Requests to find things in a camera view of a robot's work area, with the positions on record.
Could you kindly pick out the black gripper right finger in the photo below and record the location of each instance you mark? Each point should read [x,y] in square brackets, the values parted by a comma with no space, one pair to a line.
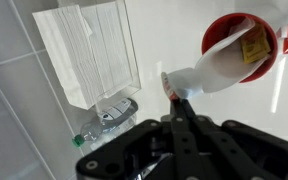
[224,153]

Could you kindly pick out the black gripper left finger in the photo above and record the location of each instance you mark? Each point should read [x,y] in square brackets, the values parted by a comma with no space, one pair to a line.
[184,150]

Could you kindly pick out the small white coffee pod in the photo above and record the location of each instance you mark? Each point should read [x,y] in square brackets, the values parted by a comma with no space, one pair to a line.
[184,83]

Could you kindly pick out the white and red mug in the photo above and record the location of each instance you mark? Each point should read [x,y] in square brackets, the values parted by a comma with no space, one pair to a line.
[217,26]

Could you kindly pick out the green capped water bottle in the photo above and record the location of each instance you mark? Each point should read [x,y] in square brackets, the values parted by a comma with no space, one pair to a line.
[112,115]

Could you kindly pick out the clear soap bottle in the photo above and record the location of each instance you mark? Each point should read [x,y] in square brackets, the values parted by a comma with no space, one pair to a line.
[100,142]

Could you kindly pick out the yellow packet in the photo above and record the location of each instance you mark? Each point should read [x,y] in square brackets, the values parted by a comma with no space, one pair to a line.
[254,46]

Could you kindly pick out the white translucent storage box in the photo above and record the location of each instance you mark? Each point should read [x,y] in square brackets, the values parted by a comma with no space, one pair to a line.
[84,50]

